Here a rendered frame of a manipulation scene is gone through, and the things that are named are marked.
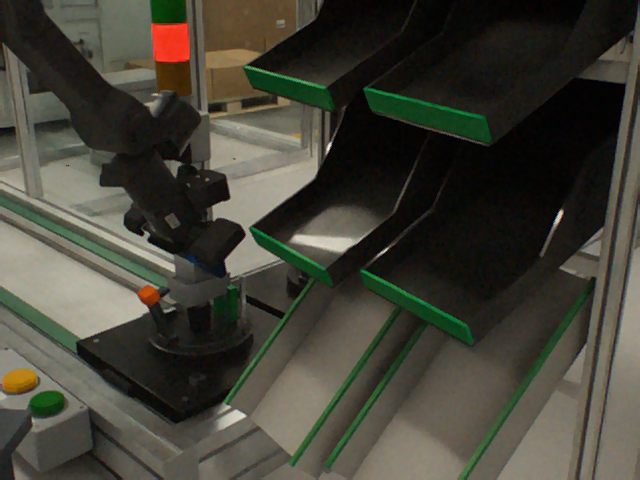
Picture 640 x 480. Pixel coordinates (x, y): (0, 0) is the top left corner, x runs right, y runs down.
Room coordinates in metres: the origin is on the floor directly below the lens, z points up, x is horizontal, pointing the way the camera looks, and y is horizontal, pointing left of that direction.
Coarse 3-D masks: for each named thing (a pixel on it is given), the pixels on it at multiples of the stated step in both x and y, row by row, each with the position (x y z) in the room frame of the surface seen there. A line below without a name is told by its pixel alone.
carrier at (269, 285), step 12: (276, 264) 1.19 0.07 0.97; (288, 264) 1.19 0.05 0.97; (252, 276) 1.14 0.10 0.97; (264, 276) 1.14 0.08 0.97; (276, 276) 1.14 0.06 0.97; (288, 276) 1.10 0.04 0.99; (300, 276) 1.08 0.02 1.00; (252, 288) 1.10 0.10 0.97; (264, 288) 1.10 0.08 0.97; (276, 288) 1.10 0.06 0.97; (288, 288) 1.10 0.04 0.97; (300, 288) 1.06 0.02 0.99; (252, 300) 1.07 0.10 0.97; (264, 300) 1.06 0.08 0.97; (276, 300) 1.06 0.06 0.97; (288, 300) 1.06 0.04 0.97; (276, 312) 1.03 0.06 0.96
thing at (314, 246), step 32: (352, 128) 0.81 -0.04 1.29; (384, 128) 0.84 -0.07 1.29; (416, 128) 0.85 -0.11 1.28; (352, 160) 0.81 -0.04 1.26; (384, 160) 0.81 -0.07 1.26; (416, 160) 0.70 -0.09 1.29; (448, 160) 0.72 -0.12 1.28; (320, 192) 0.79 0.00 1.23; (352, 192) 0.77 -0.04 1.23; (384, 192) 0.75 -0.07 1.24; (416, 192) 0.69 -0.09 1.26; (256, 224) 0.74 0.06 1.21; (288, 224) 0.76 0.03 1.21; (320, 224) 0.74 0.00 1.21; (352, 224) 0.72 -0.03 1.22; (384, 224) 0.67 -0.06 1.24; (288, 256) 0.69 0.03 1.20; (320, 256) 0.69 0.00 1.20; (352, 256) 0.65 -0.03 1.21
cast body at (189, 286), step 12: (180, 252) 0.94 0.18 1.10; (180, 264) 0.92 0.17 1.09; (192, 264) 0.91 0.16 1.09; (180, 276) 0.93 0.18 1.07; (192, 276) 0.91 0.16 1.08; (204, 276) 0.92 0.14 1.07; (228, 276) 0.96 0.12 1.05; (180, 288) 0.91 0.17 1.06; (192, 288) 0.90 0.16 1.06; (204, 288) 0.91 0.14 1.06; (216, 288) 0.93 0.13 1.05; (180, 300) 0.91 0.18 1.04; (192, 300) 0.90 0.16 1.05; (204, 300) 0.91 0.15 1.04
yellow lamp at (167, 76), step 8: (160, 64) 1.13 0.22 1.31; (168, 64) 1.13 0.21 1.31; (176, 64) 1.13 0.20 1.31; (184, 64) 1.14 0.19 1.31; (160, 72) 1.13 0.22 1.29; (168, 72) 1.13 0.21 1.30; (176, 72) 1.13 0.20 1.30; (184, 72) 1.14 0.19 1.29; (160, 80) 1.13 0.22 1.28; (168, 80) 1.13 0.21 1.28; (176, 80) 1.13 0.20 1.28; (184, 80) 1.14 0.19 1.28; (160, 88) 1.13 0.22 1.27; (168, 88) 1.13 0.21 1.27; (176, 88) 1.13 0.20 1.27; (184, 88) 1.13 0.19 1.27
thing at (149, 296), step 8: (144, 288) 0.88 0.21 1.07; (152, 288) 0.88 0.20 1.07; (160, 288) 0.90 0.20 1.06; (168, 288) 0.90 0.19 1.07; (144, 296) 0.87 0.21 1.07; (152, 296) 0.87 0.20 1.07; (160, 296) 0.88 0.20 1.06; (144, 304) 0.88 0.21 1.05; (152, 304) 0.87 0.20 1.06; (152, 312) 0.88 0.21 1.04; (160, 312) 0.88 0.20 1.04; (160, 320) 0.88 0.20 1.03; (160, 328) 0.89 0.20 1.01; (168, 328) 0.89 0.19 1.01; (168, 336) 0.89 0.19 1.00
